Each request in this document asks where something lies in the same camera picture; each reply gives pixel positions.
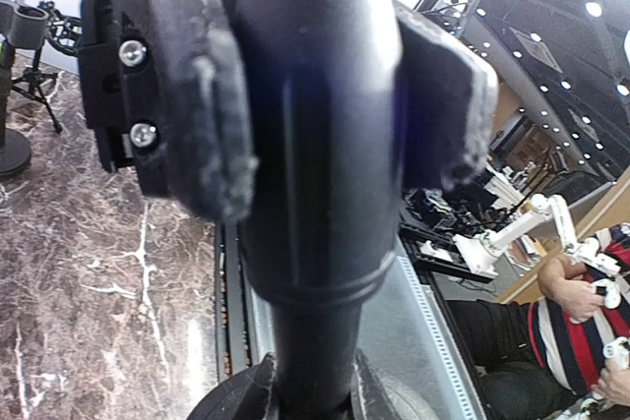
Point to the seated person striped shirt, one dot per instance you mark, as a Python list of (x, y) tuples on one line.
[(541, 357)]

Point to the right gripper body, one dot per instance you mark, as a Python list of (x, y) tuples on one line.
[(100, 82)]

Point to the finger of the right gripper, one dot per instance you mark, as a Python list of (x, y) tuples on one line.
[(192, 89), (451, 96)]

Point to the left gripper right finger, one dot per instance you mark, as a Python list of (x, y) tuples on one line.
[(368, 397)]

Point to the white slotted cable duct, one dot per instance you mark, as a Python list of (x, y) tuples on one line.
[(444, 377)]

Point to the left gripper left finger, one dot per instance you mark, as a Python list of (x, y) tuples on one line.
[(247, 395)]

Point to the black front rail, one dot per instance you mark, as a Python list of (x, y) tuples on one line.
[(233, 343)]

